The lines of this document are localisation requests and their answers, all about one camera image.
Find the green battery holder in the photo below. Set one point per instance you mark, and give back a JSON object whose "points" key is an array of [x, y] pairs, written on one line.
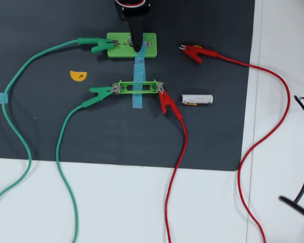
{"points": [[120, 88]]}

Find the small light bulb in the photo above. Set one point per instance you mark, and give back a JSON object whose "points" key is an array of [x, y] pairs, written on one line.
{"points": [[128, 41]]}

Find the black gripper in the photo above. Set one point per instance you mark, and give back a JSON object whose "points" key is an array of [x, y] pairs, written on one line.
{"points": [[136, 30]]}

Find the black blurry rod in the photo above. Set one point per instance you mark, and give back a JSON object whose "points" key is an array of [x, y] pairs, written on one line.
{"points": [[294, 205]]}

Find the green alligator clip lead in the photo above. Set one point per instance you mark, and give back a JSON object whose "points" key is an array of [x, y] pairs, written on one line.
{"points": [[86, 41], [91, 102]]}

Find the white AA battery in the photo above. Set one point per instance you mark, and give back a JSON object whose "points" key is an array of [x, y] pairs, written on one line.
{"points": [[200, 99]]}

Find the red alligator clip lead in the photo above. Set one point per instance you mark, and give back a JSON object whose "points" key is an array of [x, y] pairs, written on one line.
{"points": [[168, 101], [205, 52]]}

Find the green bulb holder board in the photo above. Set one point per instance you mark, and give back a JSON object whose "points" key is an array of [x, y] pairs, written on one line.
{"points": [[116, 51]]}

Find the dark grey work mat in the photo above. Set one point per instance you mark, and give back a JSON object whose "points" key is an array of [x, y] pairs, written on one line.
{"points": [[116, 136]]}

